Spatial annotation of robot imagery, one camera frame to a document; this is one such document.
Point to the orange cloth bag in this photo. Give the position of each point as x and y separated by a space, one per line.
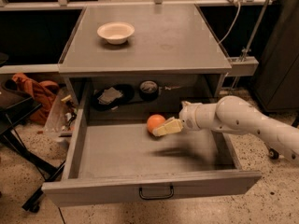
43 92

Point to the black drawer handle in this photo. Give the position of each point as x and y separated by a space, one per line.
152 193

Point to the white bowl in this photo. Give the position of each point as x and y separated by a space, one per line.
116 33

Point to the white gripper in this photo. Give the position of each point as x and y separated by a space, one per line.
188 117

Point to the clear plastic bag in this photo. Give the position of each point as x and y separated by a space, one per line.
61 120

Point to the black wheeled stand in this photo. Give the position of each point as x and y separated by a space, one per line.
271 152

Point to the black cap with paper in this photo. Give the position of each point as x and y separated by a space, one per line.
113 96

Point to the grey open drawer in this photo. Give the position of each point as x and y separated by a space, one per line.
112 154

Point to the metal pole stand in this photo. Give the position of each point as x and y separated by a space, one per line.
245 65

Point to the grey cabinet table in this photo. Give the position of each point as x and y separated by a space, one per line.
168 39

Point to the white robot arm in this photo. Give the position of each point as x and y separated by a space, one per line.
234 115

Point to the black tape roll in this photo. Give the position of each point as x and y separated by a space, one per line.
148 90

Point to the orange fruit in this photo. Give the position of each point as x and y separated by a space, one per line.
154 121

